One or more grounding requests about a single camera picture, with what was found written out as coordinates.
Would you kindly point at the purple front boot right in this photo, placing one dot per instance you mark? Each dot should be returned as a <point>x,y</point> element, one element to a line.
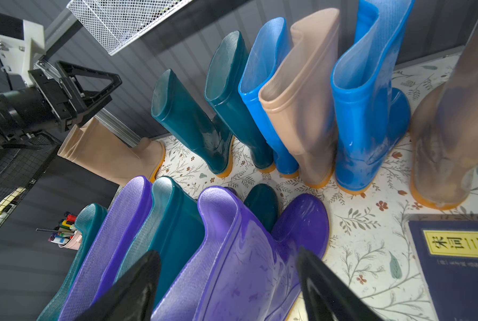
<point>241,271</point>

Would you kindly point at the white wire mesh basket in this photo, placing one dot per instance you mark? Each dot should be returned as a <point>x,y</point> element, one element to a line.
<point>116,24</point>

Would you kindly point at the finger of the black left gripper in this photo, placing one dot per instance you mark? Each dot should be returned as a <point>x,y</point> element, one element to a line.
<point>86,86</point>
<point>81,112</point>

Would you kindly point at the dark teal boot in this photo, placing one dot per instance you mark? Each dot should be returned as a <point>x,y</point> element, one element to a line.
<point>174,108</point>
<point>221,93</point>

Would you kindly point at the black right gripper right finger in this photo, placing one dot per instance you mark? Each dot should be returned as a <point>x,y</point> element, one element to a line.
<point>326,296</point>

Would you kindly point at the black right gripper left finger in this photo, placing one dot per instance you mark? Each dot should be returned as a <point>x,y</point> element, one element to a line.
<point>132,296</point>

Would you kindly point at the black wire wall basket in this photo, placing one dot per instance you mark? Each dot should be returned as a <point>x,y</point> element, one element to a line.
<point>22,167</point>

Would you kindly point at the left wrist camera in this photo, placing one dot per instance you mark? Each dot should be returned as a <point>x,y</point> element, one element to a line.
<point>20,41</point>

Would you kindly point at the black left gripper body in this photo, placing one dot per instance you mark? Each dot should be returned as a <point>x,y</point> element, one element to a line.
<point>30,111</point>

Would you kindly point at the teal front boot right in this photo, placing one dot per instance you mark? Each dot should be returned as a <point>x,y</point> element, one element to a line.
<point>173,228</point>

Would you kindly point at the blue rain boot right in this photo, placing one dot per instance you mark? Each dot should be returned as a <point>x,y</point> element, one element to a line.
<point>372,116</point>

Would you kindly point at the beige rain boot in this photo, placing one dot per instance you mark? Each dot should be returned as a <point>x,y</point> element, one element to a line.
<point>95,148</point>
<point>298,98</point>
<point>444,135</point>

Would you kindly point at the dark blue book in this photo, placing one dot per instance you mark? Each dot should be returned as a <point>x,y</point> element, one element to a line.
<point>447,256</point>

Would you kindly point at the teal front boot left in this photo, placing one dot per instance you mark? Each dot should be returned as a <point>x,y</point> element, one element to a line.
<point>88,223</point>

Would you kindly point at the purple front boot left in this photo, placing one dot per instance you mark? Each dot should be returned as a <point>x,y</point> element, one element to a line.
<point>99,269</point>

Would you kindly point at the purple boot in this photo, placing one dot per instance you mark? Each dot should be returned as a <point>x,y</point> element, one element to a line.
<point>241,271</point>
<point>99,269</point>

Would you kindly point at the floral floor mat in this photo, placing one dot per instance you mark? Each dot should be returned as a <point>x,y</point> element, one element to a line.
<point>368,248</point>

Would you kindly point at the pink cup of markers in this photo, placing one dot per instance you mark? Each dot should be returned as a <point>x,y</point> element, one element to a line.
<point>66,235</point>

